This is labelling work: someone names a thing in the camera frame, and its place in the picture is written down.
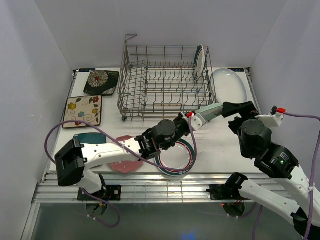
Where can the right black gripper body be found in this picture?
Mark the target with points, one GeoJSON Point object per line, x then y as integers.
{"type": "Point", "coordinates": [245, 110]}

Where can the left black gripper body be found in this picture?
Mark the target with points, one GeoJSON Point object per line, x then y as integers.
{"type": "Point", "coordinates": [180, 129]}

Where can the green floral plate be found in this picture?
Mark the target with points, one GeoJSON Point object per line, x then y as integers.
{"type": "Point", "coordinates": [210, 112]}

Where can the green red rimmed white plate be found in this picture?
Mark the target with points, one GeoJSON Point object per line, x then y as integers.
{"type": "Point", "coordinates": [199, 62]}

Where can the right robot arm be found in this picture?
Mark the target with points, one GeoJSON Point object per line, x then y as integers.
{"type": "Point", "coordinates": [278, 163]}

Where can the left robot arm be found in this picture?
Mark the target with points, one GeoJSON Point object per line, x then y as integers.
{"type": "Point", "coordinates": [75, 160]}

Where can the pink dotted scalloped plate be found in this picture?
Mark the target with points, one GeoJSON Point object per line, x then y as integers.
{"type": "Point", "coordinates": [125, 166]}

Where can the white oval plate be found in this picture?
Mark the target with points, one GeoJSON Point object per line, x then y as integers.
{"type": "Point", "coordinates": [228, 86]}

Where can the dark teal plate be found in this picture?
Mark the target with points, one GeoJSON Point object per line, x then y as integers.
{"type": "Point", "coordinates": [94, 138]}

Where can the cream floral square plate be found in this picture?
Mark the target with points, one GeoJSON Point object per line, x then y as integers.
{"type": "Point", "coordinates": [86, 108]}

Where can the black floral square plate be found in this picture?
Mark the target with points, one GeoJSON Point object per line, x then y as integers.
{"type": "Point", "coordinates": [101, 82]}

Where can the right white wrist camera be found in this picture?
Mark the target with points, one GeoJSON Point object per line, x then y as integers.
{"type": "Point", "coordinates": [275, 118]}

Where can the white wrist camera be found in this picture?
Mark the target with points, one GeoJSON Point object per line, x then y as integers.
{"type": "Point", "coordinates": [275, 118]}
{"type": "Point", "coordinates": [194, 120]}

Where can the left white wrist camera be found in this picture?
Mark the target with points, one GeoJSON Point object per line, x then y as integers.
{"type": "Point", "coordinates": [194, 120]}

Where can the grey wire dish rack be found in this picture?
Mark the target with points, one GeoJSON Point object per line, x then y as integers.
{"type": "Point", "coordinates": [157, 82]}

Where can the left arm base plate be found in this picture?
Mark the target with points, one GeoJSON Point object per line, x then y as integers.
{"type": "Point", "coordinates": [109, 193]}

